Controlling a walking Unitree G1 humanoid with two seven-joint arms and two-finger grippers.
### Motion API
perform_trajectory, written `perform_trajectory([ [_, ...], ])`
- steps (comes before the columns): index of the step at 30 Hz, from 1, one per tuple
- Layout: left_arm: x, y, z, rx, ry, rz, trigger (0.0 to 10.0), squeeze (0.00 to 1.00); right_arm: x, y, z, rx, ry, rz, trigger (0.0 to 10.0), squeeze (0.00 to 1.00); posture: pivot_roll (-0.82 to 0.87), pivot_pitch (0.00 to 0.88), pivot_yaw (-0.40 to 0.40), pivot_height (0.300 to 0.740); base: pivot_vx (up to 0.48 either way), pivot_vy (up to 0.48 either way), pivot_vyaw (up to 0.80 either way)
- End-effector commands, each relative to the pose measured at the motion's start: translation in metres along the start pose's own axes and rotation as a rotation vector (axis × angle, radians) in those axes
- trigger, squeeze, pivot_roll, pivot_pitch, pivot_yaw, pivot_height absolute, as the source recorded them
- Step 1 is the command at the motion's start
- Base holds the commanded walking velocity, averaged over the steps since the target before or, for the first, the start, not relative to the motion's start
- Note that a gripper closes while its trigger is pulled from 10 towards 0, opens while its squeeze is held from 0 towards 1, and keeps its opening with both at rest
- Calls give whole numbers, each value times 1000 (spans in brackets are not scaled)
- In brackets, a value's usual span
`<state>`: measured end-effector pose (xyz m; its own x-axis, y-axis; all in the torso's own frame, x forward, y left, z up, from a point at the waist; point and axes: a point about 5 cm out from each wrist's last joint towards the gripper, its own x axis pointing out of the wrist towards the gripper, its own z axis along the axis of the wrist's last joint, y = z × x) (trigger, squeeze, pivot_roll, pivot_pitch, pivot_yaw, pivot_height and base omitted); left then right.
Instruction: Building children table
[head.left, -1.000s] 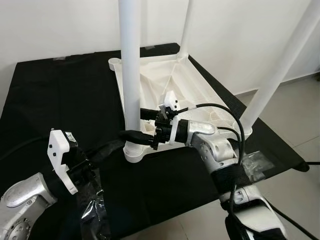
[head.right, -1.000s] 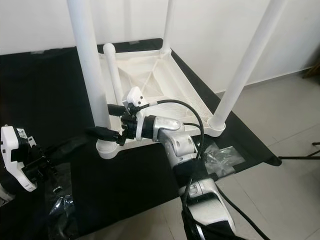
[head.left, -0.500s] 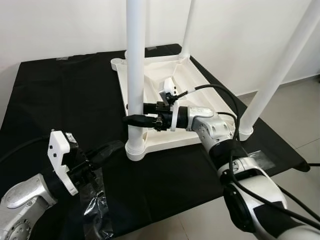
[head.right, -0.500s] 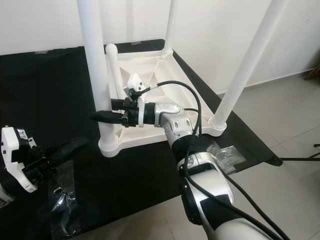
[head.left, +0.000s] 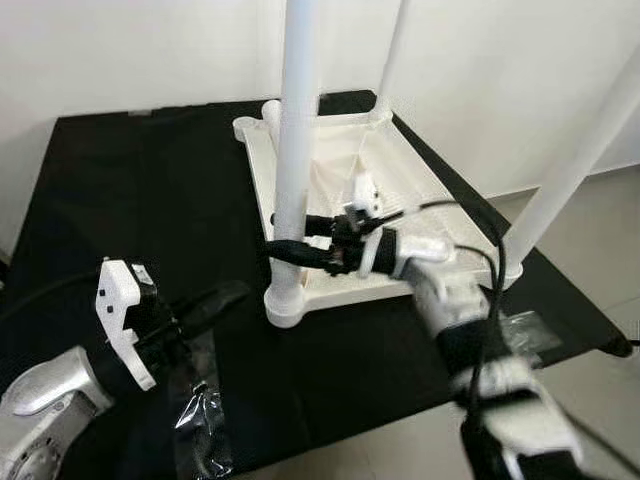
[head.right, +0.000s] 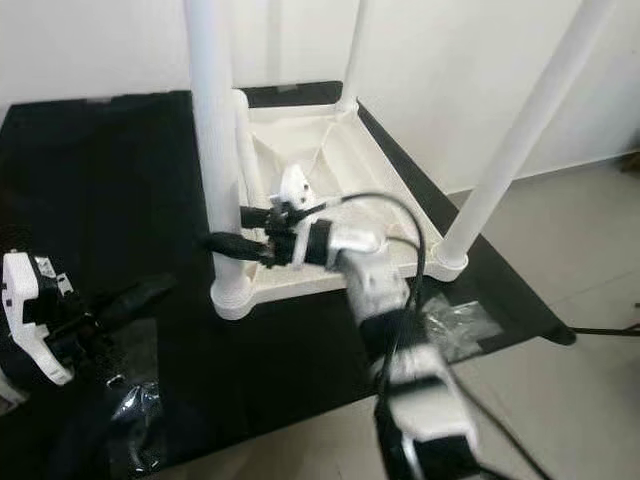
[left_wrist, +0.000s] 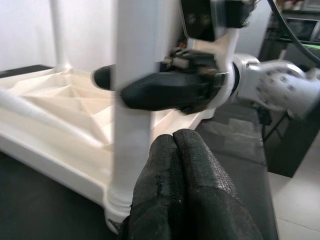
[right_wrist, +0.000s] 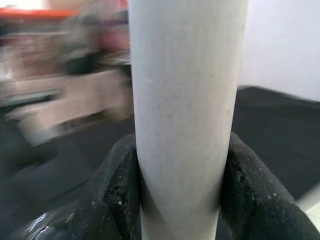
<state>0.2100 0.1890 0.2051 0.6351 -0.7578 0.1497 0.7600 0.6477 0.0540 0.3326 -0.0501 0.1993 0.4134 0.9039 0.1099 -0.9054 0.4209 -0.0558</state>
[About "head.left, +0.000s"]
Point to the clear tape strip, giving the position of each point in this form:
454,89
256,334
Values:
530,340

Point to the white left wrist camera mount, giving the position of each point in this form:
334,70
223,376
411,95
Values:
122,315

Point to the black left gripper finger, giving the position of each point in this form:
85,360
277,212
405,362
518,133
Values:
215,305

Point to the small clear plastic packet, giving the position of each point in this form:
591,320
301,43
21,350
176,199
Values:
140,112

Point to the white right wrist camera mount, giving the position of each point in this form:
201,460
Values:
365,195

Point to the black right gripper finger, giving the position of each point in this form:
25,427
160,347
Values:
298,254
322,224

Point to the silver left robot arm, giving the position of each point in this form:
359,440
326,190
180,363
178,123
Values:
50,395

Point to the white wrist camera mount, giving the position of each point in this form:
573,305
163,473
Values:
365,195
122,315

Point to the black tablecloth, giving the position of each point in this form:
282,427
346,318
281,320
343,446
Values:
150,200

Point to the white plastic children table top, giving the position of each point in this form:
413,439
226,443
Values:
400,170

